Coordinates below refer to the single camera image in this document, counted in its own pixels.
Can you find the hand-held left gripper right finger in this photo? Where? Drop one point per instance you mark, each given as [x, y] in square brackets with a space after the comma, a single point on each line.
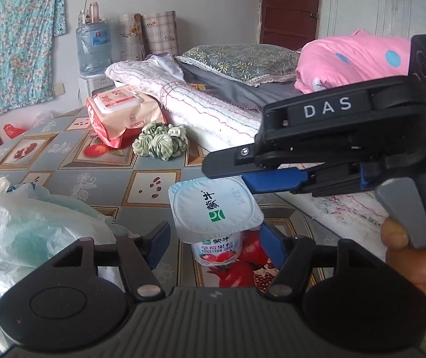
[272, 246]

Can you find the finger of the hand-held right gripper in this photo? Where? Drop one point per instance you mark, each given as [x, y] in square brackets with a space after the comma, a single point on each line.
[272, 181]
[228, 161]

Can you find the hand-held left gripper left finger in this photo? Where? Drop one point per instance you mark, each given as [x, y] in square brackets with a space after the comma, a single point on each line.
[159, 244]

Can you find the white yogurt cup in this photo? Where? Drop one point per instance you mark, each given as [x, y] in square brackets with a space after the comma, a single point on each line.
[213, 209]

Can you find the person's right hand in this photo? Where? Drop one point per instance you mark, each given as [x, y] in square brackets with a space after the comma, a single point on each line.
[414, 272]

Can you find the white stitched quilt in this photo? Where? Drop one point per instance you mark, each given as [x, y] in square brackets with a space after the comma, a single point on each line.
[205, 100]

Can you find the pink dotted blanket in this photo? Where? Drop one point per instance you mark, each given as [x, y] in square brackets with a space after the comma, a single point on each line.
[347, 59]

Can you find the green scrunchie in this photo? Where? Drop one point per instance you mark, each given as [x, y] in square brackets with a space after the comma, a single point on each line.
[157, 143]

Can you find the olive floral pillow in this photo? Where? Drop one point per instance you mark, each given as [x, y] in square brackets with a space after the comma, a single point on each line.
[243, 61]

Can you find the red wet wipes pack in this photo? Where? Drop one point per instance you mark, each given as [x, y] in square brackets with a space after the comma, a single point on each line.
[123, 119]

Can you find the white satin cloth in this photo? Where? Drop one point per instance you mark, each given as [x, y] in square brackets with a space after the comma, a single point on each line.
[162, 65]

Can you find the brown door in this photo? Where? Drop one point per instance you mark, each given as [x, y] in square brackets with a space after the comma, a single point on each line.
[291, 11]

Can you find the pale teal plastic bag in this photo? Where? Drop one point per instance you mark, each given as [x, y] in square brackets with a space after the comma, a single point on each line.
[34, 192]

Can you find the plaid patterned roll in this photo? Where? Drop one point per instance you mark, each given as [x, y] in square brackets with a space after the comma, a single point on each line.
[160, 33]

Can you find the floral patterned roll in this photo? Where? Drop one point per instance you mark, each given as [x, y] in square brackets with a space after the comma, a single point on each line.
[131, 37]

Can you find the blue water bottle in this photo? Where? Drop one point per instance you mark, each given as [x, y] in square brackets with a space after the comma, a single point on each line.
[93, 48]

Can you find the red plastic bag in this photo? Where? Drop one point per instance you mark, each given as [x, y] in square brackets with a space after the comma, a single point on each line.
[14, 130]

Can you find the pink glass bottle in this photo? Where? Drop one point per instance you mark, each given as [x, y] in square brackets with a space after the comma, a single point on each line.
[93, 12]

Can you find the wall socket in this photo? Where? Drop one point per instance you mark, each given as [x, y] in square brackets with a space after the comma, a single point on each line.
[59, 90]

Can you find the teal floral wall cloth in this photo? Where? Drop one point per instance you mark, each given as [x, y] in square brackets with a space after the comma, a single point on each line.
[15, 37]

